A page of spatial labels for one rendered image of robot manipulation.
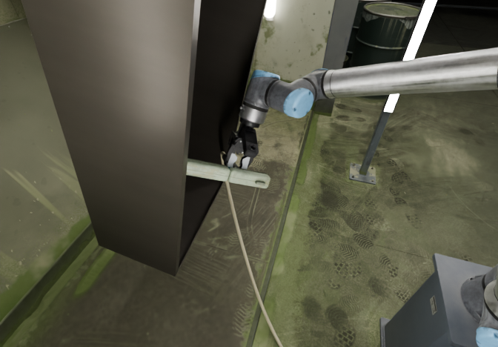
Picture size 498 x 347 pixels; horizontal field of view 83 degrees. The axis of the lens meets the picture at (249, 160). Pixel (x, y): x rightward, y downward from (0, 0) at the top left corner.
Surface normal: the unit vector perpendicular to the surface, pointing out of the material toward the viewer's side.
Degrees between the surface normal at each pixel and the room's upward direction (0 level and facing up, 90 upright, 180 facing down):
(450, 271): 0
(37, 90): 57
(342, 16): 90
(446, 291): 0
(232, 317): 0
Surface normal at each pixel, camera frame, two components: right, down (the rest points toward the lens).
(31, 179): 0.80, -0.24
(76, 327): 0.01, -0.75
